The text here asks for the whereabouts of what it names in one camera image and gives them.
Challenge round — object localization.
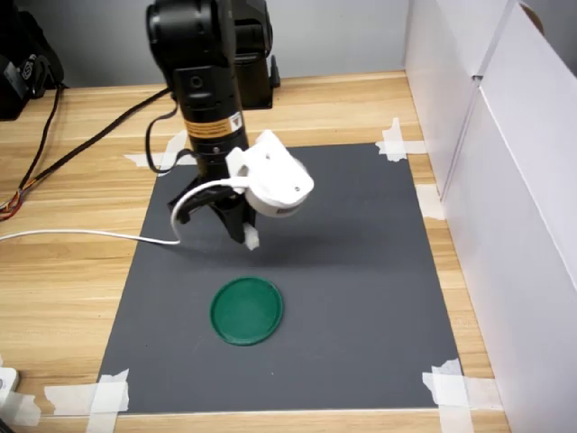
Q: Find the thick black braided cable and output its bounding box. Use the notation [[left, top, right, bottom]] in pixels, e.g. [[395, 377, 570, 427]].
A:
[[20, 87, 175, 190]]

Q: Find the white partition panel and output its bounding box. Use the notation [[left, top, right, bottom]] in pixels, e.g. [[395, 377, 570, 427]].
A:
[[440, 0, 577, 433], [402, 0, 517, 199]]

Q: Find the white camera cable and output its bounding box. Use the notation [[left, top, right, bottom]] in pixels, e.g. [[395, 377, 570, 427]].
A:
[[0, 178, 240, 247]]

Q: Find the dark grey mat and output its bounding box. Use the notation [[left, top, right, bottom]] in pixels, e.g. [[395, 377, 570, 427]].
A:
[[97, 142, 464, 414]]

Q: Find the round green lid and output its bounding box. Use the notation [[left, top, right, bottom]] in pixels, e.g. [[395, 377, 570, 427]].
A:
[[209, 275, 285, 347]]

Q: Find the small white bracket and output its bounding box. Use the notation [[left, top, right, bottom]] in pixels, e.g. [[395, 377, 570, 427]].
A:
[[0, 367, 21, 407]]

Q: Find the thin black braided cable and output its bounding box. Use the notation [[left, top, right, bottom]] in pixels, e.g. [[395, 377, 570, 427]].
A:
[[17, 85, 65, 193]]

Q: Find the white tape piece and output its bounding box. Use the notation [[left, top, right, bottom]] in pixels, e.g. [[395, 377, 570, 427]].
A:
[[374, 116, 427, 164], [414, 183, 448, 221], [124, 129, 199, 178], [43, 368, 132, 433], [7, 391, 42, 428], [421, 358, 504, 433]]

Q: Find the black bag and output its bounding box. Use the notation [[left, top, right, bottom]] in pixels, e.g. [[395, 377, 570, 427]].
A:
[[0, 8, 65, 123]]

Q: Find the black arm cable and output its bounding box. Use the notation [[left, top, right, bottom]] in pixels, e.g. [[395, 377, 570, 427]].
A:
[[143, 88, 200, 176]]

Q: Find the coloured wire bundle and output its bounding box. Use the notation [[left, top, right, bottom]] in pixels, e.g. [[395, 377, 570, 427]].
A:
[[0, 187, 29, 223]]

